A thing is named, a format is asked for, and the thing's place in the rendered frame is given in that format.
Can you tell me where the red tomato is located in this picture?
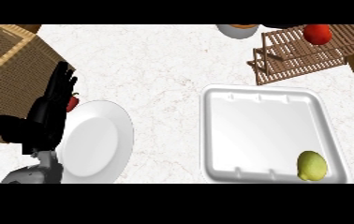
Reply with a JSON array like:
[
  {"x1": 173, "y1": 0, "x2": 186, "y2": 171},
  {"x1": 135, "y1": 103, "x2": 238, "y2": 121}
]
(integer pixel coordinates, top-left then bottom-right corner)
[{"x1": 301, "y1": 23, "x2": 334, "y2": 46}]

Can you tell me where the brown wicker basket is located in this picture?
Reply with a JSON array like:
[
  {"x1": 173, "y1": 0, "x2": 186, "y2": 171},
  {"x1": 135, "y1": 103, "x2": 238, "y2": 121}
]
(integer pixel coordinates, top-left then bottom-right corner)
[{"x1": 0, "y1": 23, "x2": 77, "y2": 144}]

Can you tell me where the dark round object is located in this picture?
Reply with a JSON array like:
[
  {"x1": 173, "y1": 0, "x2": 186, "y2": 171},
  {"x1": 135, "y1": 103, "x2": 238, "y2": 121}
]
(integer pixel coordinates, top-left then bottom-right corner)
[{"x1": 260, "y1": 23, "x2": 303, "y2": 30}]

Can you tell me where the white square tray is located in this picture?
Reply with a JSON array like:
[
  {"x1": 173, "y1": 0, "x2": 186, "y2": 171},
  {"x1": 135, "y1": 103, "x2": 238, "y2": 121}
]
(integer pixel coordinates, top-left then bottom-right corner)
[{"x1": 198, "y1": 83, "x2": 350, "y2": 185}]

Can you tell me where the yellow-green lemon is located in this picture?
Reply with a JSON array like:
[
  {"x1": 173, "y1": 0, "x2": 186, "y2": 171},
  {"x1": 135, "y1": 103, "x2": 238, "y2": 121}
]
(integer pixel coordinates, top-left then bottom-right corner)
[{"x1": 297, "y1": 150, "x2": 329, "y2": 182}]

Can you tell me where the white round plate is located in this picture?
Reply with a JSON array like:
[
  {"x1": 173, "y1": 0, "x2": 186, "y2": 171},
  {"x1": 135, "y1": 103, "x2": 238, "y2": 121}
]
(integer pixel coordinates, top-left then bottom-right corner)
[{"x1": 55, "y1": 99, "x2": 136, "y2": 185}]

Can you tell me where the red bell pepper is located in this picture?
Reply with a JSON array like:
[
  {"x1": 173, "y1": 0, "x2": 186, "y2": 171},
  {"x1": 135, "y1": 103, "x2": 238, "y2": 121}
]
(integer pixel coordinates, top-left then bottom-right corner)
[{"x1": 65, "y1": 92, "x2": 81, "y2": 113}]

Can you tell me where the brown wooden tiered shelf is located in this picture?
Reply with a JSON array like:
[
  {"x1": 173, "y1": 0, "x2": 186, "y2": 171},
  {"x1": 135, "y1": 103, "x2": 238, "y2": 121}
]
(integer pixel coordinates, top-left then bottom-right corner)
[{"x1": 247, "y1": 23, "x2": 354, "y2": 86}]

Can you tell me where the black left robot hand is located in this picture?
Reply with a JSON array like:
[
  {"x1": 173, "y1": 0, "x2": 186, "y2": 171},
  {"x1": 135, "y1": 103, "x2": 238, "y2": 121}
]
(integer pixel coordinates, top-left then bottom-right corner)
[{"x1": 0, "y1": 61, "x2": 79, "y2": 156}]

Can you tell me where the grey bowl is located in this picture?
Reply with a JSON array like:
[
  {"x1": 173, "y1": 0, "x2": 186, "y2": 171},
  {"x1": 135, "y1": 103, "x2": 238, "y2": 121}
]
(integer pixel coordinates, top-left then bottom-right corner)
[{"x1": 216, "y1": 23, "x2": 261, "y2": 40}]

